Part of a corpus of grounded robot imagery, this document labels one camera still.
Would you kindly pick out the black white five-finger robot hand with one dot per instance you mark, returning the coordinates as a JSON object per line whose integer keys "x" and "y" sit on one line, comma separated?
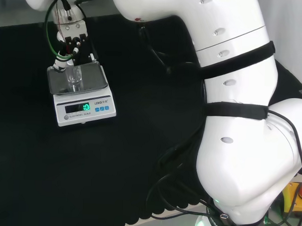
{"x": 74, "y": 29}

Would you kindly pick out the small clear glass beaker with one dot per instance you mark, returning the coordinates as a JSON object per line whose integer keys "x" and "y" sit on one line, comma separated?
{"x": 74, "y": 77}

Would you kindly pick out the white electronic balance steel pan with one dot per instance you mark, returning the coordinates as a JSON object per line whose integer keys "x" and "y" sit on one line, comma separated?
{"x": 86, "y": 110}

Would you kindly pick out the black table cloth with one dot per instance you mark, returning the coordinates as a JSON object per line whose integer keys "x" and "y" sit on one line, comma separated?
{"x": 63, "y": 164}

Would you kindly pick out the yellow emergency stop button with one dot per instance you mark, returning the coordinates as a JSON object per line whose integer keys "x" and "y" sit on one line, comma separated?
{"x": 291, "y": 196}

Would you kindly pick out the grey metal base plate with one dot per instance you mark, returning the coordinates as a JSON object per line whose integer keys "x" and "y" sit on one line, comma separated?
{"x": 176, "y": 219}

